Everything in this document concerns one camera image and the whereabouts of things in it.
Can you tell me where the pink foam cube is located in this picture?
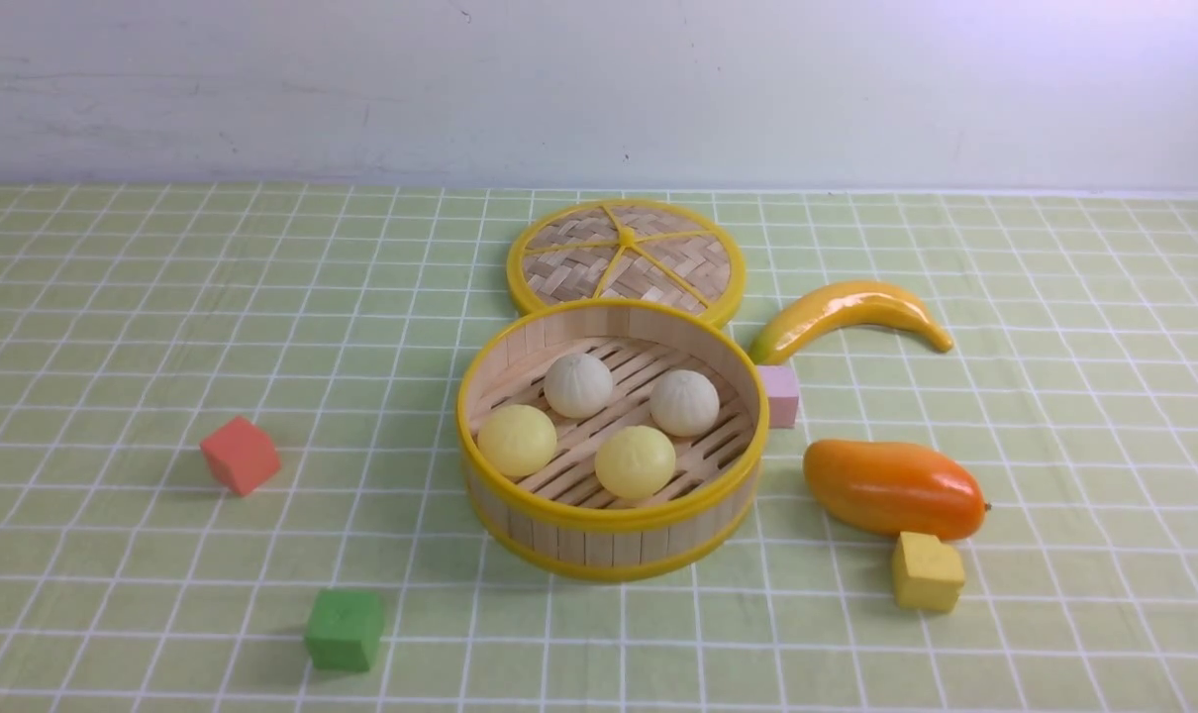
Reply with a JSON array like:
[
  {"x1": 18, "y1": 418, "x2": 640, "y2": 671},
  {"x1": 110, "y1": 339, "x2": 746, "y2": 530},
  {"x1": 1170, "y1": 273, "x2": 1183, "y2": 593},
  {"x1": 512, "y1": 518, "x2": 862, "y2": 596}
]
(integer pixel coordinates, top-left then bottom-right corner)
[{"x1": 756, "y1": 362, "x2": 801, "y2": 429}]

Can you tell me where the green checkered tablecloth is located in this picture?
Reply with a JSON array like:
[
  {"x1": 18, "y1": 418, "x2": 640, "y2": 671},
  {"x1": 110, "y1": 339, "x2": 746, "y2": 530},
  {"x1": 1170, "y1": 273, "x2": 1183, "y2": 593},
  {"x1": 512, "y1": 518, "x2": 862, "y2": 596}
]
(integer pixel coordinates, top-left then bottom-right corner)
[{"x1": 0, "y1": 185, "x2": 1198, "y2": 712}]

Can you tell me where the white pleated bun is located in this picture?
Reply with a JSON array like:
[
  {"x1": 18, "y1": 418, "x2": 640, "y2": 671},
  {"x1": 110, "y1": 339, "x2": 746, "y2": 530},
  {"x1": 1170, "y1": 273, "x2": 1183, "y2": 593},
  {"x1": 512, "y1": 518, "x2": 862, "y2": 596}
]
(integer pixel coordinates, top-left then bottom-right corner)
[
  {"x1": 649, "y1": 369, "x2": 721, "y2": 439},
  {"x1": 541, "y1": 354, "x2": 615, "y2": 419}
]

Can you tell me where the green foam cube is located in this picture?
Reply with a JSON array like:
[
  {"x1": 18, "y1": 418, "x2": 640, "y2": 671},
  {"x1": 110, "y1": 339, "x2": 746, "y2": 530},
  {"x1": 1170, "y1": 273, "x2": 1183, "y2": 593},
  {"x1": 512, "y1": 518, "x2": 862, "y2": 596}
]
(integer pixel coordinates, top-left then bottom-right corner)
[{"x1": 304, "y1": 588, "x2": 385, "y2": 673}]

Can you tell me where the yellow toy banana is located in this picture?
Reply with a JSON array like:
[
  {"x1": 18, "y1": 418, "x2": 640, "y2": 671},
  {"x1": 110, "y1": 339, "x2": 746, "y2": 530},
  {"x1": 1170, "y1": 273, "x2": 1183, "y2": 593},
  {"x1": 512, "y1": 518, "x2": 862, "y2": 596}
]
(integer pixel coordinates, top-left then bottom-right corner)
[{"x1": 748, "y1": 280, "x2": 952, "y2": 365}]

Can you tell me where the bamboo steamer tray yellow rim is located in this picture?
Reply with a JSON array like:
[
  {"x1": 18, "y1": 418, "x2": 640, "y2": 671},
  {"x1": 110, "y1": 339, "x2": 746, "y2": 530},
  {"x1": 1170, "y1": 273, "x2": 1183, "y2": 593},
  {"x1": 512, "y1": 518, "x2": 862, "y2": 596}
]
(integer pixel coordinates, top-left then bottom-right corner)
[{"x1": 455, "y1": 300, "x2": 769, "y2": 581}]

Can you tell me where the red foam cube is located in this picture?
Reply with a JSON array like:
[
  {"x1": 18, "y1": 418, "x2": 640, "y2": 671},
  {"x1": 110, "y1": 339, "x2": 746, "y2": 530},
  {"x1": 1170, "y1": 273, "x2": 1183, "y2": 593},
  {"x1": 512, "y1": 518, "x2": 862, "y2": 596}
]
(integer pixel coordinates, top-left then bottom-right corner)
[{"x1": 199, "y1": 416, "x2": 282, "y2": 497}]

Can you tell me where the woven bamboo steamer lid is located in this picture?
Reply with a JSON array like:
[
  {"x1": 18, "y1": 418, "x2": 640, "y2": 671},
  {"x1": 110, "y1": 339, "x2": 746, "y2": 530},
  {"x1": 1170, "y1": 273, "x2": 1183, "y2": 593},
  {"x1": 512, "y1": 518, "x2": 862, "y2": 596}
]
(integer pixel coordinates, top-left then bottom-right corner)
[{"x1": 506, "y1": 198, "x2": 746, "y2": 328}]

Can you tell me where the orange toy mango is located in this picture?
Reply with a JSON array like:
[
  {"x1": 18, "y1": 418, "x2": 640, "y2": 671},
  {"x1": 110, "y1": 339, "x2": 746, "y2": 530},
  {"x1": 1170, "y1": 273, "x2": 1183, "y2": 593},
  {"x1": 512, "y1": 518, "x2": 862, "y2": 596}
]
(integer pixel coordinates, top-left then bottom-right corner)
[{"x1": 801, "y1": 439, "x2": 991, "y2": 540}]

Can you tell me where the yellow bun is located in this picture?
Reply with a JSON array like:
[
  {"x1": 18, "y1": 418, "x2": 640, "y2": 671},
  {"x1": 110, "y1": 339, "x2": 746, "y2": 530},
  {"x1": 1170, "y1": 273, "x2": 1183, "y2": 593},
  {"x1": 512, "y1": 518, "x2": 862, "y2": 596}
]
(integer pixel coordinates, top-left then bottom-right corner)
[
  {"x1": 476, "y1": 403, "x2": 557, "y2": 482},
  {"x1": 594, "y1": 425, "x2": 677, "y2": 501}
]

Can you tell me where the yellow foam cube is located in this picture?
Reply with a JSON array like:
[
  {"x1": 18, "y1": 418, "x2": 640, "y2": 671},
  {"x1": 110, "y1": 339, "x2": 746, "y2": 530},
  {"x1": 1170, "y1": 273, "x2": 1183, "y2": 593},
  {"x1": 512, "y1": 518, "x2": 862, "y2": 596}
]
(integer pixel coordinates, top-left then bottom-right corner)
[{"x1": 890, "y1": 532, "x2": 966, "y2": 614}]

